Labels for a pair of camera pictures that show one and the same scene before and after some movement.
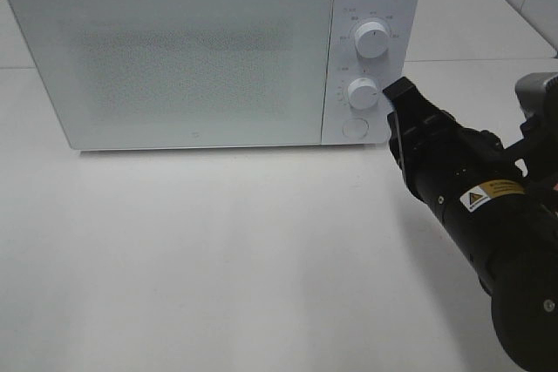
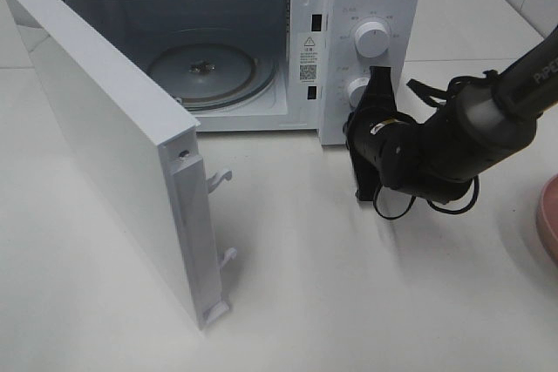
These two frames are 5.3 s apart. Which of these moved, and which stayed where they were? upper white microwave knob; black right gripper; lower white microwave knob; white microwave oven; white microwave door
Moved: black right gripper; white microwave door
Stayed: white microwave oven; lower white microwave knob; upper white microwave knob
